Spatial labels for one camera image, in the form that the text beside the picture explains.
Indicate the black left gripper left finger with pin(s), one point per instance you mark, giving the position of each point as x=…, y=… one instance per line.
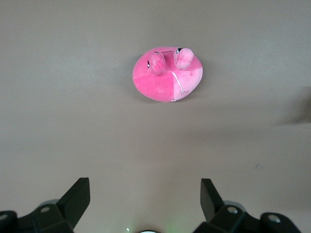
x=48, y=216

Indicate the bright pink round plush toy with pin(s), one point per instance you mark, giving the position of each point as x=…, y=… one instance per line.
x=155, y=85

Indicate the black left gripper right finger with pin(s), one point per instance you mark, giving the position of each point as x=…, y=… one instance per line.
x=233, y=218

